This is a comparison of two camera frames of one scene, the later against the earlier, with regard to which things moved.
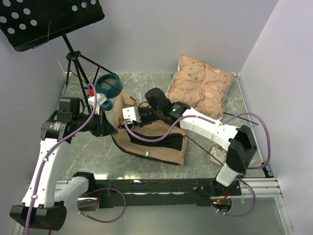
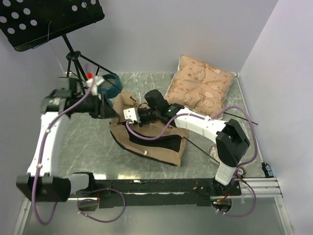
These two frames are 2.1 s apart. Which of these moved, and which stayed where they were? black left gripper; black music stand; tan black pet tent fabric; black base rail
Moved: black left gripper
Stayed: black base rail; tan black pet tent fabric; black music stand
